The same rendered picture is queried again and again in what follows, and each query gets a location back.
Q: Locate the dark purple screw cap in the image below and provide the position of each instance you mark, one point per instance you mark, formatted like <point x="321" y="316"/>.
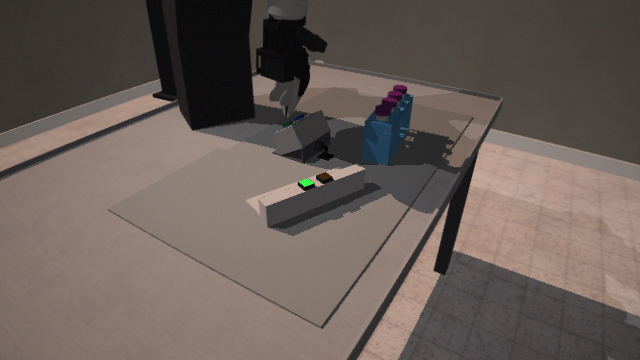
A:
<point x="383" y="110"/>

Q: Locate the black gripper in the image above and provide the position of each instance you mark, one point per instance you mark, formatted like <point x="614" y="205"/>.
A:
<point x="291" y="61"/>

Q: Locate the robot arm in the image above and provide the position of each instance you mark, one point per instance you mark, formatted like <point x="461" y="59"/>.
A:
<point x="295" y="10"/>

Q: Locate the grey flat mat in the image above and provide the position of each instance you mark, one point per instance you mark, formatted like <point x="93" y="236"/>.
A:
<point x="308" y="263"/>

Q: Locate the magenta round cap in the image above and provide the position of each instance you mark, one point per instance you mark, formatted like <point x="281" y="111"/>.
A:
<point x="395" y="94"/>
<point x="400" y="88"/>
<point x="392" y="102"/>

